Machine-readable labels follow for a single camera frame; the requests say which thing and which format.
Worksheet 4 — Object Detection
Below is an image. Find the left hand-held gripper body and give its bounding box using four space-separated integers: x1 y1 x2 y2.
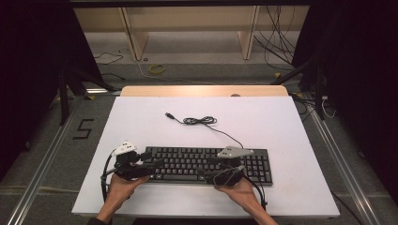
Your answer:
111 141 157 182

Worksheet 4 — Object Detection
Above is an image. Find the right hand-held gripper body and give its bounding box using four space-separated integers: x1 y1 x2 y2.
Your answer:
206 145 255 188

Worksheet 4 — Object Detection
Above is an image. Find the black computer keyboard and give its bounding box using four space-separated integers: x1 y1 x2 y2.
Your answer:
144 145 273 188

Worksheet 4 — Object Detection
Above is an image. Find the person's left hand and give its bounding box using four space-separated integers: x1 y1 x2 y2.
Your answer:
107 172 151 207

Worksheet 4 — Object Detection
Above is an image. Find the person's right hand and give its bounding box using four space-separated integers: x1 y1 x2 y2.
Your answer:
213 178 263 216

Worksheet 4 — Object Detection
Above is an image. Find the white table board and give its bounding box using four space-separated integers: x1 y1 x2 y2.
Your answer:
70 95 341 218

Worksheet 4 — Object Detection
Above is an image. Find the wooden table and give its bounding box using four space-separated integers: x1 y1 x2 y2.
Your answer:
119 84 289 98

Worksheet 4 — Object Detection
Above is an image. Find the black metal stand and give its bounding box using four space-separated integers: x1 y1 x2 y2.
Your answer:
269 54 327 122
56 66 117 127

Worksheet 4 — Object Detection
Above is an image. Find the black curtain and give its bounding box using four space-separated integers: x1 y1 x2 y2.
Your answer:
292 0 398 196
0 0 105 184

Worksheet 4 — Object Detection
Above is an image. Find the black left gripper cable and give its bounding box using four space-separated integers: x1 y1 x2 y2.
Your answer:
99 149 127 204

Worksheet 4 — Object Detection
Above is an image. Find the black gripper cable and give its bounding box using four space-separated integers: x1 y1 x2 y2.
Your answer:
99 149 127 204
215 165 268 211

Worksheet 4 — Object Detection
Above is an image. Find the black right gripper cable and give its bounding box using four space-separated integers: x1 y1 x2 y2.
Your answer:
215 165 268 211

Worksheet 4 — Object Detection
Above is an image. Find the black keyboard cable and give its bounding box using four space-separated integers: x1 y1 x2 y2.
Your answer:
164 112 245 150

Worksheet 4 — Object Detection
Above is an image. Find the short silver rail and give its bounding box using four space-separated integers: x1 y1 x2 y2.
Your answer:
84 87 122 96

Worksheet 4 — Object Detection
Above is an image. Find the yellow tape ring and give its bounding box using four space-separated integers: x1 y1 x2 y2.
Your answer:
148 63 166 76

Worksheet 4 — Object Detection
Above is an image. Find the aluminium floor rail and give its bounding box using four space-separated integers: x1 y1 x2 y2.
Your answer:
5 101 83 225
307 102 382 225

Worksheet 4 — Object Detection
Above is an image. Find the thin black floor cable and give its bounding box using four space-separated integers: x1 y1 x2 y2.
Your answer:
93 52 125 66

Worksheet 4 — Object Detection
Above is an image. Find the hanging black cable bundle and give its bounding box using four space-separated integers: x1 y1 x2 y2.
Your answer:
253 5 299 72

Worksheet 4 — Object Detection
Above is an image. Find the light wooden desk frame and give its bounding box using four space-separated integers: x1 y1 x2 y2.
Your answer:
73 5 312 62

